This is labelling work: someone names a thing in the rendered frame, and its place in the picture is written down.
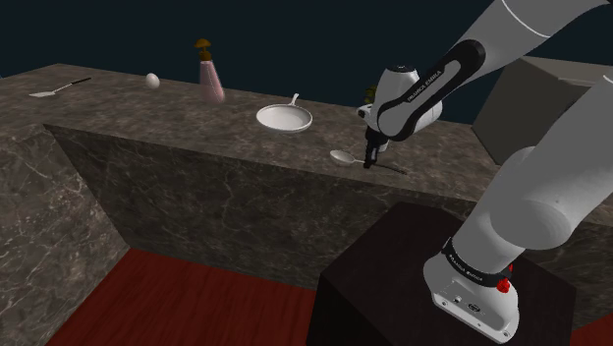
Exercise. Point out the white egg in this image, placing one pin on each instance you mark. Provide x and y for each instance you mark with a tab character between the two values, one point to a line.
153	80

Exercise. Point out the white frying pan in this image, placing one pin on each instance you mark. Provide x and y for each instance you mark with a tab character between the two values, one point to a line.
284	118

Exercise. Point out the dark robot stand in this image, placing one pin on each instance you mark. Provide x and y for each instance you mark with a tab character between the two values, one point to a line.
383	287

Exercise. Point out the grey box appliance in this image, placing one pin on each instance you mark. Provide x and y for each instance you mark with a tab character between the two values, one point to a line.
522	110

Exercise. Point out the pink soap dispenser bottle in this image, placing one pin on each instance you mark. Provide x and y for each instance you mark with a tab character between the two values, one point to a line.
210	79

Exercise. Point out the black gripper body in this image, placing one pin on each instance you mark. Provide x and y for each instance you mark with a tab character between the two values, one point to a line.
371	148

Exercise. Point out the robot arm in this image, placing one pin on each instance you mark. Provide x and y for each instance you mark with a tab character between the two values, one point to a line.
536	201

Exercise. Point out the small green plant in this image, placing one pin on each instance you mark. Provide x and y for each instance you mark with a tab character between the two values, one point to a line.
370	94

